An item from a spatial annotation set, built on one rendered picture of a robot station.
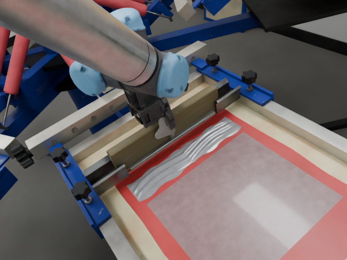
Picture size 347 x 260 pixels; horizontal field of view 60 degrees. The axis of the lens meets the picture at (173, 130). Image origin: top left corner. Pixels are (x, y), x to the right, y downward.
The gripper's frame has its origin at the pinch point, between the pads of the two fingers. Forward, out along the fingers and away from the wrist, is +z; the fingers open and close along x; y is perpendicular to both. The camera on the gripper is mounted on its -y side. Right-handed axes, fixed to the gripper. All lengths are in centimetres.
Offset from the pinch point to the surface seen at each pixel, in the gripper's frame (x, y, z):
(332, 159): 34.4, -24.5, 5.3
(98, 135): -16.8, 15.7, 1.8
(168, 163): 6.0, 5.7, 4.6
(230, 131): 9.5, -14.4, 4.8
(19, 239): -93, 81, 101
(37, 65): -76, 16, -1
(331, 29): -73, -200, 82
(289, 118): 20.0, -26.3, 1.8
